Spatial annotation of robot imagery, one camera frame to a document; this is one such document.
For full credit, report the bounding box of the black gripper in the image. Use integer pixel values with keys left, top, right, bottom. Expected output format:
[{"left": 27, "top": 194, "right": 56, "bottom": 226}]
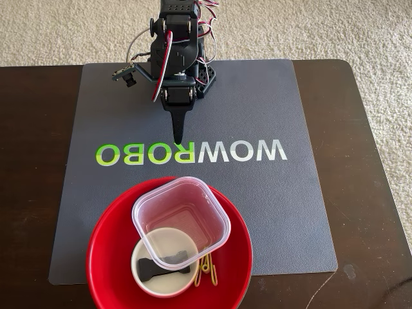
[{"left": 149, "top": 41, "right": 198, "bottom": 145}]

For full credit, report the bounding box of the clear square plastic container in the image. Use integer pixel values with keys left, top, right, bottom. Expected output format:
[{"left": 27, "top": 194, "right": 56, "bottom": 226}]
[{"left": 131, "top": 176, "right": 232, "bottom": 271}]

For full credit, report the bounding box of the black plastic buckle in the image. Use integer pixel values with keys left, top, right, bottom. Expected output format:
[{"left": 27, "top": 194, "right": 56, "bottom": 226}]
[{"left": 137, "top": 249, "right": 191, "bottom": 284}]

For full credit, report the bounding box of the yellow wire clip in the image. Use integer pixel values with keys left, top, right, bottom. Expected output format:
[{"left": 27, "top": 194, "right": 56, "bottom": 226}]
[{"left": 192, "top": 246, "right": 219, "bottom": 288}]

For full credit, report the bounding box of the white round dish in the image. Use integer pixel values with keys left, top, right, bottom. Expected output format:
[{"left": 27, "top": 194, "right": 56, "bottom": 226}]
[{"left": 130, "top": 227, "right": 200, "bottom": 299}]

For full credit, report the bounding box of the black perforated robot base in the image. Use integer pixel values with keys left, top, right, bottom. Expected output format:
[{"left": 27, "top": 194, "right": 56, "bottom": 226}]
[{"left": 192, "top": 61, "right": 217, "bottom": 99}]

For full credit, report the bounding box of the red bowl black outside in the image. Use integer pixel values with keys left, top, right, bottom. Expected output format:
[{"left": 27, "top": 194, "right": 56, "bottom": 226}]
[{"left": 86, "top": 176, "right": 254, "bottom": 309}]

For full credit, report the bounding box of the grey WOWROBO printed mat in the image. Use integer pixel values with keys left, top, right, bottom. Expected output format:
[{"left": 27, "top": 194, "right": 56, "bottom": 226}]
[{"left": 48, "top": 59, "right": 339, "bottom": 286}]

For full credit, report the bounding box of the grey-blue camera mount bracket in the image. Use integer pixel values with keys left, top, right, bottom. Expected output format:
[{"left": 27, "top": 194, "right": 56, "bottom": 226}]
[{"left": 134, "top": 62, "right": 162, "bottom": 85}]

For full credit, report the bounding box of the red white servo wire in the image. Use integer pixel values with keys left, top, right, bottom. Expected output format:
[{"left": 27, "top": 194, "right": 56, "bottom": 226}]
[
  {"left": 150, "top": 30, "right": 174, "bottom": 103},
  {"left": 196, "top": 0, "right": 222, "bottom": 65}
]

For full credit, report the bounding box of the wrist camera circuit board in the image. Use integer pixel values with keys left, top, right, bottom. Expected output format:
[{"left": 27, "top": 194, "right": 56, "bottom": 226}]
[{"left": 111, "top": 64, "right": 138, "bottom": 88}]

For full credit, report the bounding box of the black cable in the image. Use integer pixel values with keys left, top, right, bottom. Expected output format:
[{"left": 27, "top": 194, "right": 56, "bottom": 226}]
[{"left": 130, "top": 50, "right": 153, "bottom": 62}]

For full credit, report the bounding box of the white cable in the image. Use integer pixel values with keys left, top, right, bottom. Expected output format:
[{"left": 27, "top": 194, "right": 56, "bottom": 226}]
[{"left": 125, "top": 30, "right": 152, "bottom": 62}]

